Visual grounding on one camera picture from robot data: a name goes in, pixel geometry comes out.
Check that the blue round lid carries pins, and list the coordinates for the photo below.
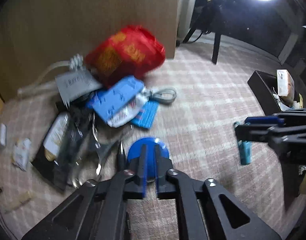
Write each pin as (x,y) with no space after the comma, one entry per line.
(150,142)

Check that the small white wrapper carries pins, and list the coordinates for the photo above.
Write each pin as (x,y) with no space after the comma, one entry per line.
(21,153)

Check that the white orange tissue pack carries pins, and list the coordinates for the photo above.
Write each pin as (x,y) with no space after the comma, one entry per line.
(285,84)

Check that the white printed pouch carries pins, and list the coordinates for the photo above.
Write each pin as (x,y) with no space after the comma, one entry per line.
(128,112)

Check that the black foil packet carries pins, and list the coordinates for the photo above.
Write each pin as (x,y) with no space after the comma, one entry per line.
(55,158)

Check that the small white box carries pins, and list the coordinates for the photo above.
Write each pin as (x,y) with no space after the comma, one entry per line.
(3,136)

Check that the blue plastic clothespin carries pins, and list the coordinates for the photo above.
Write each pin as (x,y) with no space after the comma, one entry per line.
(245,152)

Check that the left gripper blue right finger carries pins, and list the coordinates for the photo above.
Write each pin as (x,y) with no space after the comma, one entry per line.
(161,157)

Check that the grey paper packet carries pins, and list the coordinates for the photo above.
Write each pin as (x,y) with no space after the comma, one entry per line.
(72,85)

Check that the black storage box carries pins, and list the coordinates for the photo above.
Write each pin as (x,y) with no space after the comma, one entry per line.
(265,88)

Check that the red fabric bag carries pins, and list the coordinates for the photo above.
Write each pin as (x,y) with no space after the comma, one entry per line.
(132,51)

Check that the black chair leg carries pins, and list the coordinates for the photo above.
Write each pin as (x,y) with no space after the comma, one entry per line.
(216,48)

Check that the blue ribbed packet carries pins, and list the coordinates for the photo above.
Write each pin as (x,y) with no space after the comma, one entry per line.
(145,117)

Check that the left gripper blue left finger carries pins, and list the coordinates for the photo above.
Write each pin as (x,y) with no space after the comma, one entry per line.
(142,170)

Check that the wooden cabinet panel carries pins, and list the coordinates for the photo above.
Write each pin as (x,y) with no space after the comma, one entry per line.
(36,33)

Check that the light blue flat card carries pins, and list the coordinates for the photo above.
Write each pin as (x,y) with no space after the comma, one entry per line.
(117,97)

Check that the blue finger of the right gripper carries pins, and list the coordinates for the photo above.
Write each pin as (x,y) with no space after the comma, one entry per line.
(251,132)
(265,120)

